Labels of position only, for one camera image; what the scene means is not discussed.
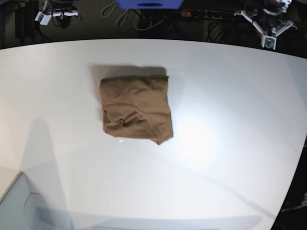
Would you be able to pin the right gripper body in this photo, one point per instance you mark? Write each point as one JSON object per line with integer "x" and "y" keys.
{"x": 60, "y": 8}

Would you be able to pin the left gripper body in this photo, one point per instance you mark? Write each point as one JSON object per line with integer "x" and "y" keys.
{"x": 268, "y": 17}

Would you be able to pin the brown t-shirt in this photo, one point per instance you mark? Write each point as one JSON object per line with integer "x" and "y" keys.
{"x": 136, "y": 107}

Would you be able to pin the black equipment box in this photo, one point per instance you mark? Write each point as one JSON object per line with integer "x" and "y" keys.
{"x": 25, "y": 24}

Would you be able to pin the blue box at top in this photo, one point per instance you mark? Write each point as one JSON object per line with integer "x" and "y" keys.
{"x": 149, "y": 4}

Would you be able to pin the black power strip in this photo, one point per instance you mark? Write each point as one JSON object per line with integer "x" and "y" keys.
{"x": 207, "y": 14}

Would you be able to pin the white bin at corner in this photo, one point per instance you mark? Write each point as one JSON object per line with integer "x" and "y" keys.
{"x": 23, "y": 209}

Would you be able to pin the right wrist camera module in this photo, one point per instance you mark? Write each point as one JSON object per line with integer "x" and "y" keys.
{"x": 42, "y": 19}

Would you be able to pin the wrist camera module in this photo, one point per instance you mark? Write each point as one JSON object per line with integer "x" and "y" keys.
{"x": 268, "y": 42}
{"x": 42, "y": 19}

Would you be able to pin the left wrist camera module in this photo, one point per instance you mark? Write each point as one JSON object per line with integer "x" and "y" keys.
{"x": 268, "y": 42}

